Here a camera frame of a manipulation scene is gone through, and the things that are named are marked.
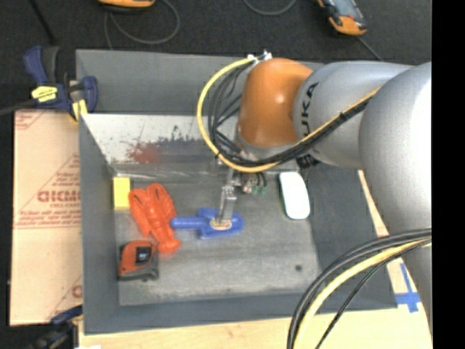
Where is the blue plastic toy tool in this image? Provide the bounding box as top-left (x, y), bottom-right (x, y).
top-left (169, 206), bottom-right (246, 241)

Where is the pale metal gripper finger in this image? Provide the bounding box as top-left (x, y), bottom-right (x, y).
top-left (218, 186), bottom-right (229, 225)
top-left (225, 187), bottom-right (238, 228)

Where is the orange toy lobster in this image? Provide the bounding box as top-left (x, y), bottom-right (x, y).
top-left (128, 182), bottom-right (182, 254)

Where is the orange and black tape measure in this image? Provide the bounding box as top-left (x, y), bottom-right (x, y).
top-left (116, 239), bottom-right (160, 281)

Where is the yellow block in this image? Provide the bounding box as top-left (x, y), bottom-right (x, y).
top-left (113, 176), bottom-right (132, 211)

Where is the brown cardboard board, red print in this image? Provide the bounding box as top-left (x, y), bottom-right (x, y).
top-left (9, 108), bottom-right (85, 326)

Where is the white computer mouse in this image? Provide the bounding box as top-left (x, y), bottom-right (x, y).
top-left (278, 171), bottom-right (312, 221)

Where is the grey metal bin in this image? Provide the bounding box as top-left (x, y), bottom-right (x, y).
top-left (75, 49), bottom-right (397, 334)

